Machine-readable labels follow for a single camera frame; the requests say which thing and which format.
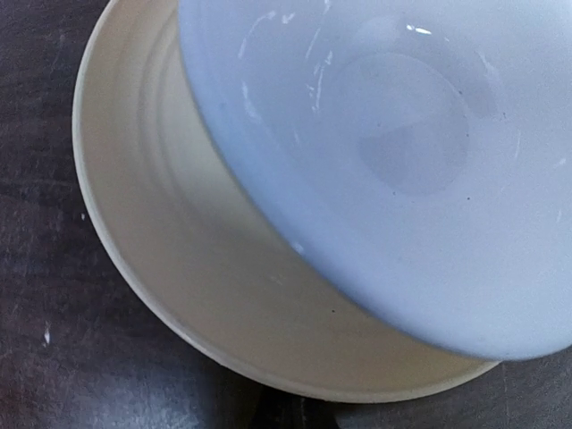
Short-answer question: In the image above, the white ceramic bowl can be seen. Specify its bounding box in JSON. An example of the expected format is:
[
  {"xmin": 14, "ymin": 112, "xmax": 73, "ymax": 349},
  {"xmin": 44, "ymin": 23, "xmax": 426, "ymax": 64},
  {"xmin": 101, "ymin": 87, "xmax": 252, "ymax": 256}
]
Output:
[{"xmin": 178, "ymin": 1, "xmax": 571, "ymax": 360}]

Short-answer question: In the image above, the beige ceramic saucer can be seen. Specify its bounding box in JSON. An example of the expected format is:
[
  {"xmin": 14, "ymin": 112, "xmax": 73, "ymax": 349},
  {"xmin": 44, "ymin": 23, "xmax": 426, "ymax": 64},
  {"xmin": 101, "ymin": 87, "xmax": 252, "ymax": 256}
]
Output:
[{"xmin": 71, "ymin": 1, "xmax": 492, "ymax": 403}]

